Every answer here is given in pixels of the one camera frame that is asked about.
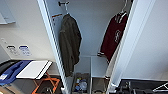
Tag white folding table top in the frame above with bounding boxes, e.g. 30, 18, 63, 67
15, 59, 54, 80

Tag white wardrobe body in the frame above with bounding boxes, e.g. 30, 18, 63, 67
43, 0, 136, 94

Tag maroon varsity jacket white sleeves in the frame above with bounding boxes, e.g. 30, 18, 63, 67
97, 11, 130, 80

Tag white wall plate blue print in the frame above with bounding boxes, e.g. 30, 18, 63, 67
18, 44, 32, 57

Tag black wardrobe hook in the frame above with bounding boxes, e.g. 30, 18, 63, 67
58, 0, 70, 7

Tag white label orange stripe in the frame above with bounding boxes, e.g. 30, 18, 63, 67
51, 12, 64, 28

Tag small bottle blue label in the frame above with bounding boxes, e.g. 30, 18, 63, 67
75, 77, 83, 89

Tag tan box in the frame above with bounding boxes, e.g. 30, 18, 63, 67
0, 85, 14, 94

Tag white wire hanger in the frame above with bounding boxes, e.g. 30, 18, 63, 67
152, 83, 168, 93

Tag white inner cabinet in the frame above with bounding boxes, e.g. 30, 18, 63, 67
89, 55, 111, 94

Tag grey drawer basket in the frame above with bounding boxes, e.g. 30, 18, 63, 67
91, 78, 108, 94

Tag grey storage bin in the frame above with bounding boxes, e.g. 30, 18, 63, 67
71, 72, 91, 94

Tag clear plastic bottle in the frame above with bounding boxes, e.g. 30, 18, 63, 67
79, 81, 89, 92

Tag orange table frame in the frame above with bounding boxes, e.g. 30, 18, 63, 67
32, 74, 62, 94

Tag olive green jacket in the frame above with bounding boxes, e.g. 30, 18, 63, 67
58, 13, 83, 78

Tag black bag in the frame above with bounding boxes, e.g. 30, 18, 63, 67
0, 59, 21, 68

